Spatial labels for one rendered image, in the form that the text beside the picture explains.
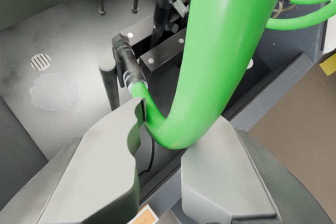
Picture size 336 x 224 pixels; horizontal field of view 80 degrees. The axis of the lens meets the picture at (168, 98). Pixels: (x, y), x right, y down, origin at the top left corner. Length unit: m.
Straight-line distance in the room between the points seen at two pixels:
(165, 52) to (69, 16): 0.31
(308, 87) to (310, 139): 0.43
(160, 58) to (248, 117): 0.22
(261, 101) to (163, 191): 0.28
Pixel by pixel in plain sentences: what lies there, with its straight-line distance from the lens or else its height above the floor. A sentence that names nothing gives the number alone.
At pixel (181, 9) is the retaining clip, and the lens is 0.31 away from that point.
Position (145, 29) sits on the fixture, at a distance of 0.42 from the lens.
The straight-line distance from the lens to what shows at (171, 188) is 0.39.
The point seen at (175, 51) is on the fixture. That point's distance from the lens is 0.41.
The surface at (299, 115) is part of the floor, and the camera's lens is 1.91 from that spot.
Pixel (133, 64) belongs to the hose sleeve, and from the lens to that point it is 0.19.
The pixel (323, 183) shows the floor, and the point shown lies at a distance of 1.97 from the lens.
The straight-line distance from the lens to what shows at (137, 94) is 0.16.
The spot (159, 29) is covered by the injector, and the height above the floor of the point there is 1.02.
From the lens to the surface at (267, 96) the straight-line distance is 0.50.
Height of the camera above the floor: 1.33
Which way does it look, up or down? 71 degrees down
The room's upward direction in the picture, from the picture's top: 38 degrees clockwise
